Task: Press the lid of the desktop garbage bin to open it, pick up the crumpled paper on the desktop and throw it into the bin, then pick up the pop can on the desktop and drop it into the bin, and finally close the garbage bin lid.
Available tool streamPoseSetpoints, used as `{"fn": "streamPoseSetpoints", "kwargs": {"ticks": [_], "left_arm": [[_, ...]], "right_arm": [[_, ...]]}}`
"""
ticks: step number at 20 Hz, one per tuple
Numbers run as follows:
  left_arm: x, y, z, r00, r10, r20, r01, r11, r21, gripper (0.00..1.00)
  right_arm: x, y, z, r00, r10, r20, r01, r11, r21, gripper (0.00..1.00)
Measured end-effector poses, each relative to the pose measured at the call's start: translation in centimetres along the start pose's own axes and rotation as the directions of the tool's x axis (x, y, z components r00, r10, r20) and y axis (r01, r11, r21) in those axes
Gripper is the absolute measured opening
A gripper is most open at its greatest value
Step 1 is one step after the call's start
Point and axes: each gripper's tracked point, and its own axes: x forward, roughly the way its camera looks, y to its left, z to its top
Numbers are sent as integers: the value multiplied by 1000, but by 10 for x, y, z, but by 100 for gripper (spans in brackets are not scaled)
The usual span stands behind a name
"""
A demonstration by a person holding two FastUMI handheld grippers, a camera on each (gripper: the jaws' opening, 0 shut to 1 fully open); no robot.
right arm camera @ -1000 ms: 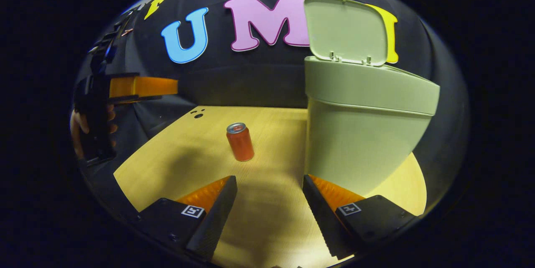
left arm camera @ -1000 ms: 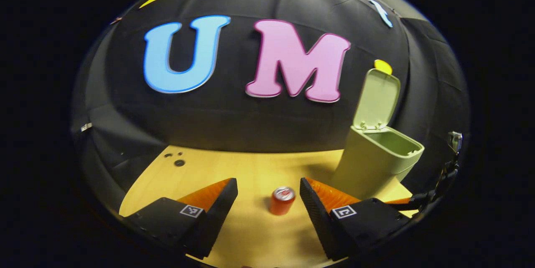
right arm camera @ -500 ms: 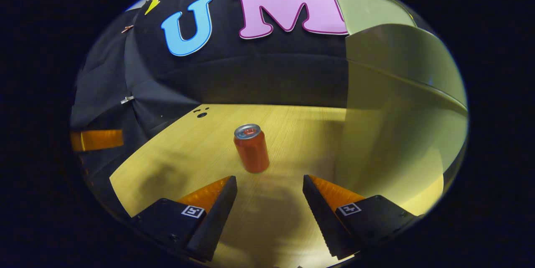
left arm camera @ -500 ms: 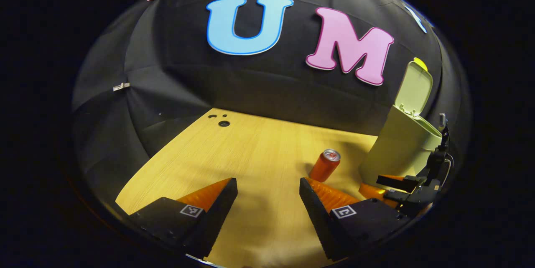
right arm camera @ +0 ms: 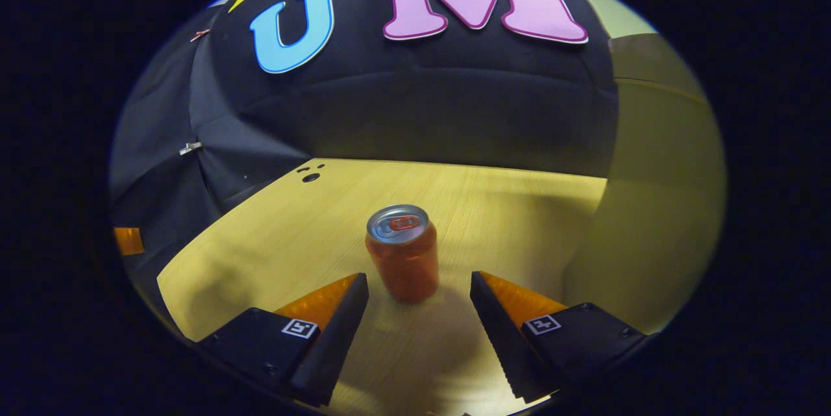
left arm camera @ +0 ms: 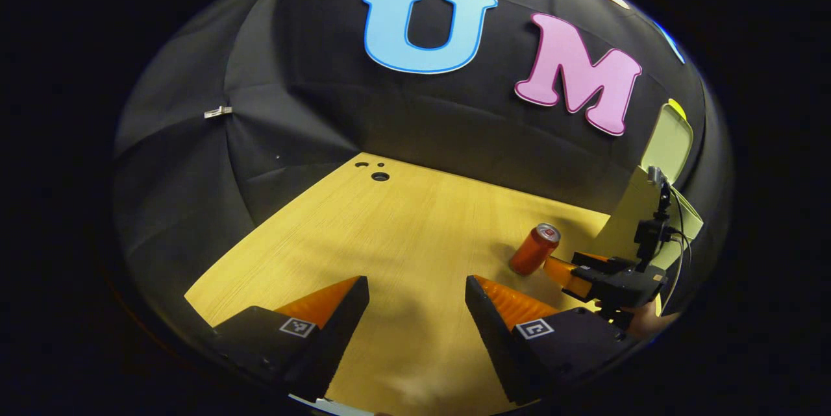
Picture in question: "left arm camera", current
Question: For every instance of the green desktop garbage bin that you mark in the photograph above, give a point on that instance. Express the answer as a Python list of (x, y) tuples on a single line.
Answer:
[(626, 215)]

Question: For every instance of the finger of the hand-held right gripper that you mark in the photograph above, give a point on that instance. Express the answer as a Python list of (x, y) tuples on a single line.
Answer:
[(559, 271), (594, 257)]

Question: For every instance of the orange pop can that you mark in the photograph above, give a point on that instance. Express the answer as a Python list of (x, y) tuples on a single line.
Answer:
[(533, 250)]

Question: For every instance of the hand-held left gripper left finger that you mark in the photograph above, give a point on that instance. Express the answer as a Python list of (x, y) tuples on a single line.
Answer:
[(344, 322)]

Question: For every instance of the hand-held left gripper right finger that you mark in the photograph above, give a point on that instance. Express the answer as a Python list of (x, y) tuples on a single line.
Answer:
[(487, 325)]

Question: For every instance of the black backdrop cloth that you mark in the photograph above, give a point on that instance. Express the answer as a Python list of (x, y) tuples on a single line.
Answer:
[(311, 98)]

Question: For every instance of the white metal clip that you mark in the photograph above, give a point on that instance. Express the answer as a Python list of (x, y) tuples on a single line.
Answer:
[(218, 112)]

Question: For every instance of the wooden desktop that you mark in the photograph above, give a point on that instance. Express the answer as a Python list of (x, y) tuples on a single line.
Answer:
[(402, 241)]

